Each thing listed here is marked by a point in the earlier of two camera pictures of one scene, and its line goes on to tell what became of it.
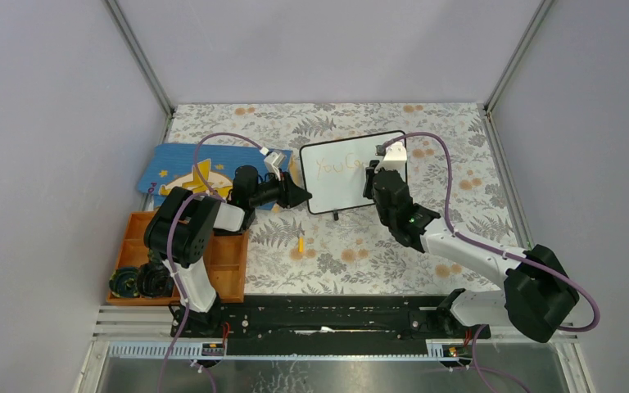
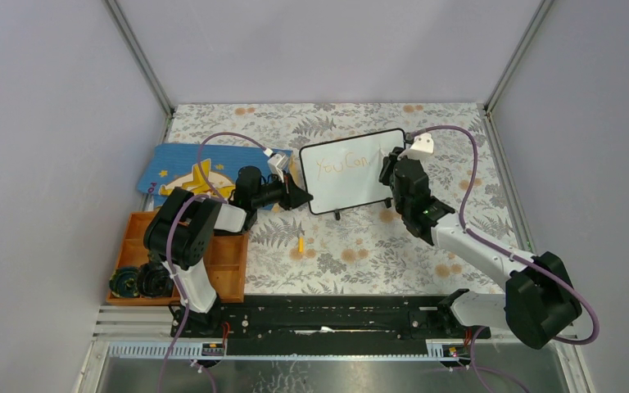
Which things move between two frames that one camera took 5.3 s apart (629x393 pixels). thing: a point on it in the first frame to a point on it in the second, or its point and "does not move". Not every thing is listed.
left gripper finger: (296, 195) does not move
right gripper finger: (368, 191) to (387, 165)
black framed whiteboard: (334, 171) does not move
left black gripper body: (282, 195) does not move
